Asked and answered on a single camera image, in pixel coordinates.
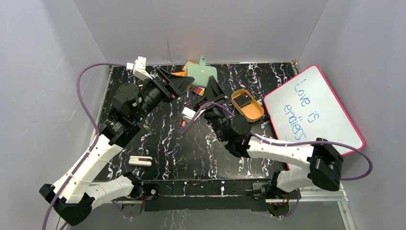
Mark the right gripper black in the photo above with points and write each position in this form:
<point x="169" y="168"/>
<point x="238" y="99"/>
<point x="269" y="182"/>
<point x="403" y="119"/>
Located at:
<point x="214" y="93"/>

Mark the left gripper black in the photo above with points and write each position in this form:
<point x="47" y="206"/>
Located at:
<point x="165" y="86"/>

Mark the green card holder wallet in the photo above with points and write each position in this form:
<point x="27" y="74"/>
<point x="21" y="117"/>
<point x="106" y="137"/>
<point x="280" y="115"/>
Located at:
<point x="201" y="72"/>

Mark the black credit cards stack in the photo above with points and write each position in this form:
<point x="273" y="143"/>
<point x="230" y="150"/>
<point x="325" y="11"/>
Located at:
<point x="243" y="100"/>

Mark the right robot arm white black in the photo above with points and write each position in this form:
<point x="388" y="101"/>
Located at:
<point x="316" y="164"/>

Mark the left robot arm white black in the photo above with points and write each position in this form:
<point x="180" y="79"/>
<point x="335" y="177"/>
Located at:
<point x="73" y="196"/>

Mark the small orange card box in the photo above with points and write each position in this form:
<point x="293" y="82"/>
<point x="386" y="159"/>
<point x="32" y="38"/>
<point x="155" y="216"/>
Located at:
<point x="185" y="66"/>

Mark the orange book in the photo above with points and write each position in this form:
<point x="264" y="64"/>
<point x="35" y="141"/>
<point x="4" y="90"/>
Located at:
<point x="180" y="74"/>

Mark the coloured marker pen set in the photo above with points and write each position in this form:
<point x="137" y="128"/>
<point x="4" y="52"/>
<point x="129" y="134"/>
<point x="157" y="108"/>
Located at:
<point x="198" y="91"/>

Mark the tan oval tray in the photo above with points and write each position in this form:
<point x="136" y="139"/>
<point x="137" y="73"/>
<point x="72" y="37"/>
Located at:
<point x="252" y="112"/>

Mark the white stapler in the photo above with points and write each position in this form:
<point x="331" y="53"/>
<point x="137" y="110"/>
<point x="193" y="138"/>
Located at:
<point x="142" y="161"/>

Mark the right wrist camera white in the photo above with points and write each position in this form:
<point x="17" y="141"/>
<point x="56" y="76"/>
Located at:
<point x="187" y="116"/>

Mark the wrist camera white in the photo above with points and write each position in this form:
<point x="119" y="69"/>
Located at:
<point x="187" y="116"/>
<point x="138" y="69"/>

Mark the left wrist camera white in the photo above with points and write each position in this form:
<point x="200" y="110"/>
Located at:
<point x="138" y="69"/>

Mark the white board pink frame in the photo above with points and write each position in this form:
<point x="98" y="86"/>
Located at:
<point x="306" y="108"/>

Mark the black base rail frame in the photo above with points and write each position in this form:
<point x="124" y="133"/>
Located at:
<point x="254" y="195"/>

